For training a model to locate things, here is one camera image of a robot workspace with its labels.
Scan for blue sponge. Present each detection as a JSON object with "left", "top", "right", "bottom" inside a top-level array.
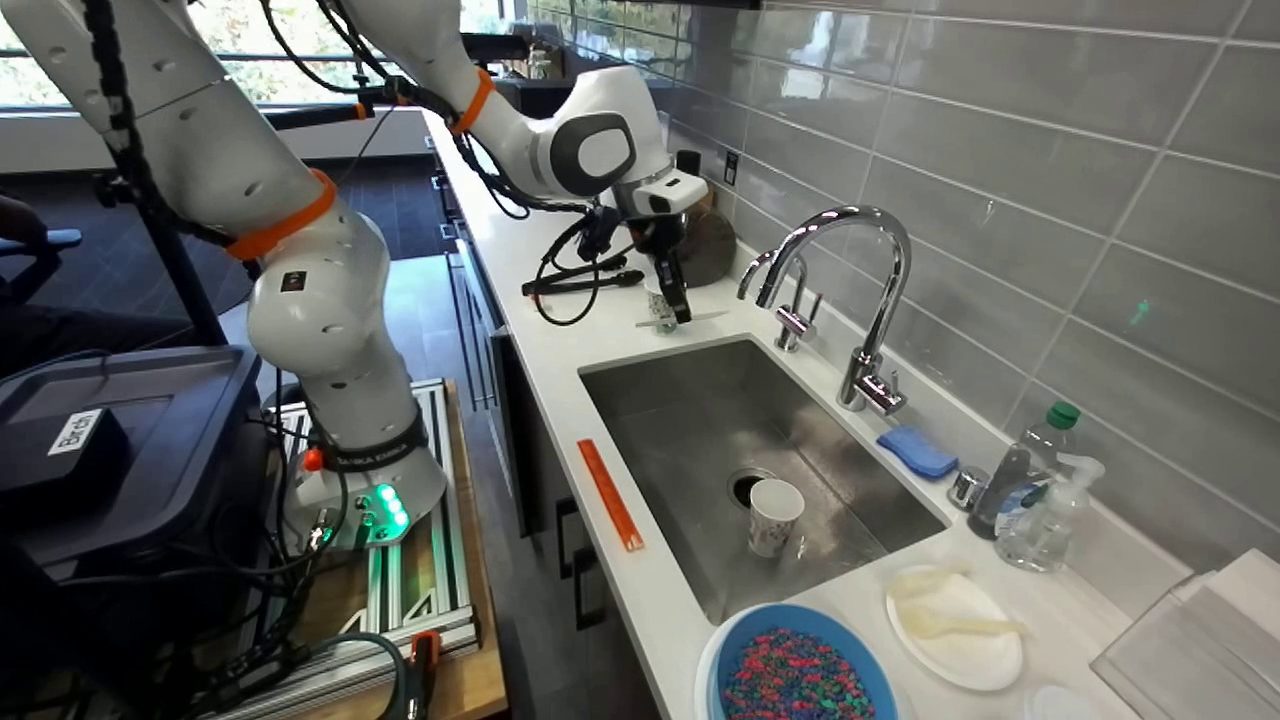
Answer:
[{"left": 872, "top": 422, "right": 963, "bottom": 486}]

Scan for green capped bottle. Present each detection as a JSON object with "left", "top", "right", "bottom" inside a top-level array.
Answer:
[{"left": 963, "top": 400, "right": 1084, "bottom": 543}]

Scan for white plate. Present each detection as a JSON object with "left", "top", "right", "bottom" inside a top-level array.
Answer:
[{"left": 879, "top": 559, "right": 1033, "bottom": 698}]

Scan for black cabinet handle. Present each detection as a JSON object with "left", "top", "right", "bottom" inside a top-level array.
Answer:
[
  {"left": 568, "top": 543, "right": 610, "bottom": 633},
  {"left": 550, "top": 496, "right": 588, "bottom": 588}
]

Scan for white paper cup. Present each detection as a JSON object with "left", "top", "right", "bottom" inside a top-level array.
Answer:
[{"left": 741, "top": 474, "right": 812, "bottom": 563}]

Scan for black pot with silver lid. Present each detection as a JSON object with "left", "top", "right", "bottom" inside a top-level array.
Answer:
[{"left": 676, "top": 198, "right": 741, "bottom": 290}]

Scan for small chrome faucet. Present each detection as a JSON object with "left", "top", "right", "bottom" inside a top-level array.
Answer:
[{"left": 736, "top": 247, "right": 825, "bottom": 356}]

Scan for multicoloured gravel beads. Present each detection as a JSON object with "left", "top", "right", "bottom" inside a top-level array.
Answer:
[{"left": 720, "top": 627, "right": 885, "bottom": 720}]

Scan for black box with label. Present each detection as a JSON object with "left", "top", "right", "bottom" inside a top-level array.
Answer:
[{"left": 0, "top": 400, "right": 135, "bottom": 530}]

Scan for black tongs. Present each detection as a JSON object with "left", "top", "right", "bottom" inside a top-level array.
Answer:
[{"left": 515, "top": 252, "right": 649, "bottom": 301}]

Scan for clear plastic container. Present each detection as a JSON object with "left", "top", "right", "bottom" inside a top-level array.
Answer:
[{"left": 1090, "top": 548, "right": 1280, "bottom": 720}]

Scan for blue bowl with white rim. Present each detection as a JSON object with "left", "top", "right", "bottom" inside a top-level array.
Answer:
[{"left": 693, "top": 600, "right": 910, "bottom": 720}]

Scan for black office chair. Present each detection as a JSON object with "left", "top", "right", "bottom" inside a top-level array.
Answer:
[{"left": 0, "top": 191, "right": 88, "bottom": 316}]

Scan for clear plastic bottle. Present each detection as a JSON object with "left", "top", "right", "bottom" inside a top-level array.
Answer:
[{"left": 992, "top": 451, "right": 1110, "bottom": 580}]

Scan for dark plastic storage bin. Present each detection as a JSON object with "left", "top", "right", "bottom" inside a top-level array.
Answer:
[{"left": 0, "top": 340, "right": 271, "bottom": 720}]

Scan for stainless steel sink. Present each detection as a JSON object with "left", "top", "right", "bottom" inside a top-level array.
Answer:
[{"left": 577, "top": 332, "right": 953, "bottom": 633}]

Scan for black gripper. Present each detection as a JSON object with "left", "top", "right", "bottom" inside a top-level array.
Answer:
[{"left": 628, "top": 207, "right": 701, "bottom": 327}]

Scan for orange wrapped plastic utensil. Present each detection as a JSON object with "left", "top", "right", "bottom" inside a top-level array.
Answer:
[{"left": 573, "top": 435, "right": 649, "bottom": 559}]

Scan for tall chrome faucet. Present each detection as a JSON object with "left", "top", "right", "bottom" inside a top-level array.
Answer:
[{"left": 753, "top": 198, "right": 922, "bottom": 418}]

